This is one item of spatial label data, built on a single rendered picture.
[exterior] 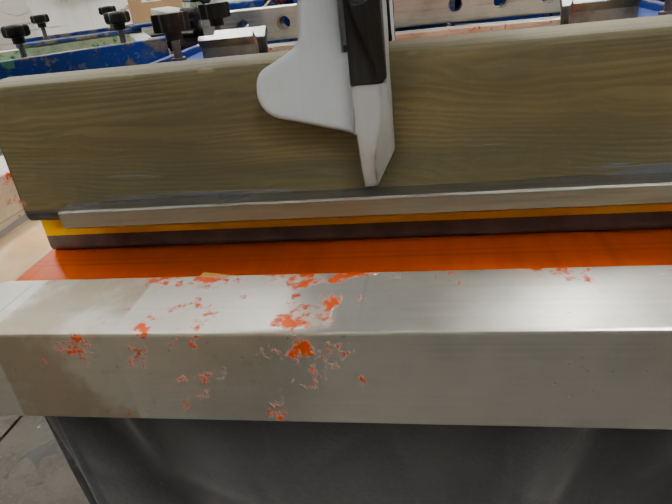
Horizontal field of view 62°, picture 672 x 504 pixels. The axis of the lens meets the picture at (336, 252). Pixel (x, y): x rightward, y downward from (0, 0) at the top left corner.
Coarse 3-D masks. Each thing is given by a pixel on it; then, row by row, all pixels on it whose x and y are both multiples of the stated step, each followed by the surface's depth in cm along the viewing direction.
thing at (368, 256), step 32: (64, 256) 33; (96, 256) 33; (128, 256) 32; (160, 256) 32; (192, 256) 31; (224, 256) 31; (256, 256) 30; (288, 256) 30; (320, 256) 30; (352, 256) 29; (384, 256) 29
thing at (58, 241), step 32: (352, 224) 30; (384, 224) 30; (416, 224) 30; (448, 224) 30; (480, 224) 29; (512, 224) 29; (544, 224) 29; (576, 224) 29; (608, 224) 28; (640, 224) 28
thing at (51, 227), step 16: (560, 208) 28; (576, 208) 28; (592, 208) 28; (608, 208) 28; (624, 208) 28; (640, 208) 28; (656, 208) 28; (48, 224) 33; (176, 224) 32; (192, 224) 32; (208, 224) 32; (224, 224) 31; (240, 224) 31; (256, 224) 31; (272, 224) 31; (288, 224) 31; (304, 224) 31; (320, 224) 31
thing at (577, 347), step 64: (0, 192) 37; (0, 320) 20; (64, 320) 20; (128, 320) 19; (192, 320) 19; (256, 320) 18; (320, 320) 18; (384, 320) 18; (448, 320) 17; (512, 320) 17; (576, 320) 16; (640, 320) 16; (0, 384) 20; (64, 384) 20; (128, 384) 20; (192, 384) 19; (256, 384) 19; (320, 384) 18; (384, 384) 18; (448, 384) 18; (512, 384) 17; (576, 384) 17; (640, 384) 17
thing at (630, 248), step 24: (408, 240) 30; (432, 240) 30; (456, 240) 30; (480, 240) 29; (504, 240) 29; (528, 240) 29; (552, 240) 29; (576, 240) 28; (600, 240) 28; (624, 240) 28; (648, 240) 27; (384, 264) 28; (408, 264) 28; (432, 264) 28; (456, 264) 27; (480, 264) 27; (504, 264) 27; (528, 264) 27; (552, 264) 26; (576, 264) 26; (600, 264) 26; (624, 264) 26; (648, 264) 25
